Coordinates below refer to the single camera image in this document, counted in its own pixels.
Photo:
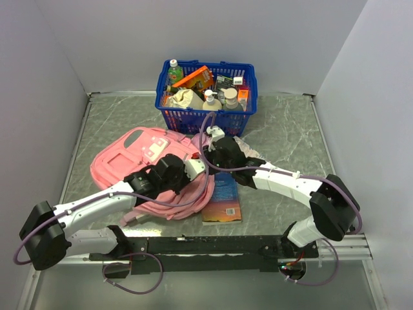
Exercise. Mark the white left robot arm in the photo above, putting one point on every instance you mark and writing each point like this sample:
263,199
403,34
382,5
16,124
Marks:
53,233

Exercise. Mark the pink student backpack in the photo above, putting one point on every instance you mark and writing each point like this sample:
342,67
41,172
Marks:
144,146

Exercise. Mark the green drink bottle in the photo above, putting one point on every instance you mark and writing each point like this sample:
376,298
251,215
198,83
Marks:
175,72

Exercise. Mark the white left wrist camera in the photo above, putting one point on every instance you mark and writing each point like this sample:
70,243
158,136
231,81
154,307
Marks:
194,168

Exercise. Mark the beige crumpled paper bag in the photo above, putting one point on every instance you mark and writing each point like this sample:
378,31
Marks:
184,99

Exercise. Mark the orange white small carton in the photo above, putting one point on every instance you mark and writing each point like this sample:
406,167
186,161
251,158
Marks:
242,97

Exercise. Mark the cream pump lotion bottle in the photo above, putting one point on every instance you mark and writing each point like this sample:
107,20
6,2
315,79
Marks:
211,103

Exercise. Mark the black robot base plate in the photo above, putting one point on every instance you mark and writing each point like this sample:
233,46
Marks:
206,255

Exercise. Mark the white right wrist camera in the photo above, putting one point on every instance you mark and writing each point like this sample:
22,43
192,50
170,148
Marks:
215,133

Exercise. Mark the pink cat pencil case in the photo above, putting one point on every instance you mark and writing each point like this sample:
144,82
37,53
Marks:
198,139

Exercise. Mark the blue sunset cover book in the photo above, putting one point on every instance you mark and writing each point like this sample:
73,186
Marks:
224,206

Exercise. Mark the orange cardboard box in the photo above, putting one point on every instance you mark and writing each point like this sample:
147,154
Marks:
200,79

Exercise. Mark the dark green packet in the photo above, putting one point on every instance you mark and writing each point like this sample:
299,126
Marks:
222,83

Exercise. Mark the aluminium frame rail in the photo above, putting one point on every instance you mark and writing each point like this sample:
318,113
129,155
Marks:
105,245

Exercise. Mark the grey bottle beige cap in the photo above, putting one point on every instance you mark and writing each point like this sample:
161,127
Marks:
231,100

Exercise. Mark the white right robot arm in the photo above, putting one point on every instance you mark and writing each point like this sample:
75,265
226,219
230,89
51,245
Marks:
333,208

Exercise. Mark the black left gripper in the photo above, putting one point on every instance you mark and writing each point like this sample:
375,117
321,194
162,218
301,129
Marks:
185,182

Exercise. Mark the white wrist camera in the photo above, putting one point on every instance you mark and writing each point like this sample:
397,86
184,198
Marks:
215,133
194,168

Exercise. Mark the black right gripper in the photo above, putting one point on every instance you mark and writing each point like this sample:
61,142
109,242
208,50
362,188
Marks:
211,152

